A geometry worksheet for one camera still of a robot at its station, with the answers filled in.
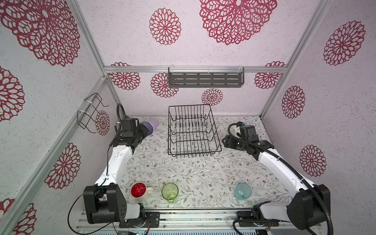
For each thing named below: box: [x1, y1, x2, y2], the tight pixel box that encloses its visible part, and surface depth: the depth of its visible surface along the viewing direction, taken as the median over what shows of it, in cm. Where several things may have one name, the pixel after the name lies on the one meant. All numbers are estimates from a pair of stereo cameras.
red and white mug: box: [130, 181, 154, 203], surface depth 80 cm
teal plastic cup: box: [234, 182, 253, 201], surface depth 80 cm
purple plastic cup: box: [140, 117, 160, 136], surface depth 79 cm
